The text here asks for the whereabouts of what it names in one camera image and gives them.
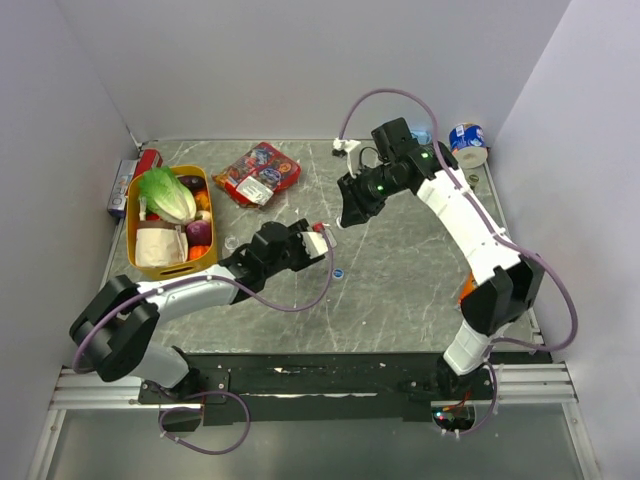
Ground orange razor box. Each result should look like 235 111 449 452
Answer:
457 273 476 305

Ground red onion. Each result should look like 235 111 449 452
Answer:
186 220 213 247

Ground red snack package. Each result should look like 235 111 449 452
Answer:
212 142 301 208

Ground yellow plastic basket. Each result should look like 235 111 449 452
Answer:
126 165 218 280

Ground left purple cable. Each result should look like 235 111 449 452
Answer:
72 227 336 455

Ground grey foil box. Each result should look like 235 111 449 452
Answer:
107 159 138 219

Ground green glass bottle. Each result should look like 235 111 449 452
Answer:
466 174 479 190

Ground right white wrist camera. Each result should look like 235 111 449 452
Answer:
332 138 361 178

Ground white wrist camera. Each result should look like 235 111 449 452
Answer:
332 138 361 178
301 223 337 259

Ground green cabbage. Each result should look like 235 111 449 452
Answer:
138 166 197 225

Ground dark eggplant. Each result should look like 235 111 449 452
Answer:
178 175 207 192

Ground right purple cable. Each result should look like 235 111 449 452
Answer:
339 88 580 436

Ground beige paper bag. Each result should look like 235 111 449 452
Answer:
134 222 188 268

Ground aluminium rail frame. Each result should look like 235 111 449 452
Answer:
27 364 602 479

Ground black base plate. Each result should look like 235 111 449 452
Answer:
134 352 551 429

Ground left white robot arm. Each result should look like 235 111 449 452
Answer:
69 220 335 402

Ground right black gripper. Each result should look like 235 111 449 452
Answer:
335 165 406 229

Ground orange fruit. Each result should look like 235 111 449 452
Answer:
188 245 210 261

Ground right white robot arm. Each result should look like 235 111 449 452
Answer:
332 118 544 399

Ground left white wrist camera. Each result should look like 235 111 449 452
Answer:
301 223 337 259

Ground purple cable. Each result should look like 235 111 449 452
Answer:
72 227 336 455
339 88 580 436

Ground blue tissue pack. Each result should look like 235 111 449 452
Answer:
411 130 433 145

